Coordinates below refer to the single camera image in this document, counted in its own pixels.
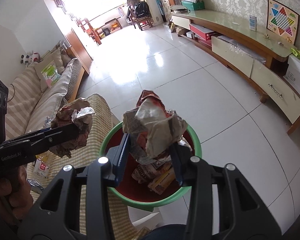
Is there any brown foil wrapper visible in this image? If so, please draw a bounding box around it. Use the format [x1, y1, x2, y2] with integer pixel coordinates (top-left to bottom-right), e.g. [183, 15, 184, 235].
[49, 98, 95, 158]

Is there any red white paper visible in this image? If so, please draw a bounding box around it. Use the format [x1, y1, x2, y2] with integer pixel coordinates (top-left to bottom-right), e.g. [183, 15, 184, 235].
[122, 90, 190, 165]

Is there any yellow crushed carton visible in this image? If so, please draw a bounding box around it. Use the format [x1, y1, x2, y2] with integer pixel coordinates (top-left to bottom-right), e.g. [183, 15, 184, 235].
[148, 168, 175, 195]

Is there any person left hand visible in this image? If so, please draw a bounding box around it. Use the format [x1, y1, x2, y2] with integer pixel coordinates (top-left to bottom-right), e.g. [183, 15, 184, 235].
[0, 166, 33, 225]

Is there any clear plastic bottle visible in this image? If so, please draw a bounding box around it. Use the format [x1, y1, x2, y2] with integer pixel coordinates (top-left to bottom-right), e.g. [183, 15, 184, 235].
[33, 154, 50, 179]

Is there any striped beige sofa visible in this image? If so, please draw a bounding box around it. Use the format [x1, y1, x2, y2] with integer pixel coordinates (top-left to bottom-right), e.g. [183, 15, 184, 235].
[5, 58, 82, 140]

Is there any green white package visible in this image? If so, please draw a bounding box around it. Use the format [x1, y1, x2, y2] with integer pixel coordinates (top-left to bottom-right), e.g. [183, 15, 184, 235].
[41, 62, 61, 87]

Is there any cow plush toy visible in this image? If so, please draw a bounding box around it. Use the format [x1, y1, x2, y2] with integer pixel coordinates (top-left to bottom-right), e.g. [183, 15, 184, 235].
[20, 53, 40, 67]

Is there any red bin with green rim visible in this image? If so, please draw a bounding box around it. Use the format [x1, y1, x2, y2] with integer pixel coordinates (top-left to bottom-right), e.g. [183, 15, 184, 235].
[100, 122, 203, 211]

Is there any beige sofa pillow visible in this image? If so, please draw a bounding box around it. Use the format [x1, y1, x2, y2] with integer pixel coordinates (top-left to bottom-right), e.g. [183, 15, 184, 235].
[34, 49, 63, 92]

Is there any white cardboard box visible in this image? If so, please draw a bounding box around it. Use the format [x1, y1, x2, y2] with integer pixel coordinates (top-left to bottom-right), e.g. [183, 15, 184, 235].
[283, 55, 300, 94]

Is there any wooden TV cabinet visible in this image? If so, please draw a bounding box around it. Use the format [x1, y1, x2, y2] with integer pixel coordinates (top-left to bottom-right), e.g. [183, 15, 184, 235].
[172, 10, 300, 134]

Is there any green small box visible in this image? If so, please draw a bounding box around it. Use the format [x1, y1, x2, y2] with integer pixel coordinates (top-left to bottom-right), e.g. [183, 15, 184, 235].
[290, 48, 300, 60]

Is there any red flat box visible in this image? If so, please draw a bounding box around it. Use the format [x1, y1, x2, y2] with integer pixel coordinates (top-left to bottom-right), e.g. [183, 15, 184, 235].
[190, 23, 217, 41]

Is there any wooden chair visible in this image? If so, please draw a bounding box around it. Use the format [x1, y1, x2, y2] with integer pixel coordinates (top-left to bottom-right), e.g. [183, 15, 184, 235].
[128, 1, 153, 31]

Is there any small blue white card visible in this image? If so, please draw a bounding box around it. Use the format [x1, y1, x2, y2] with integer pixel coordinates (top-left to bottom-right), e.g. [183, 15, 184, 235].
[249, 15, 257, 31]

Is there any chinese checkers board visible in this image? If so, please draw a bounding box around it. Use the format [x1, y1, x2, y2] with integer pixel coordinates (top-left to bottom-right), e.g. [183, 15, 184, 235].
[266, 0, 300, 45]

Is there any black backpack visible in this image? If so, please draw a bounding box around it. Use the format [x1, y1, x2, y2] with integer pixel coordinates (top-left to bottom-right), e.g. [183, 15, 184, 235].
[135, 1, 151, 18]

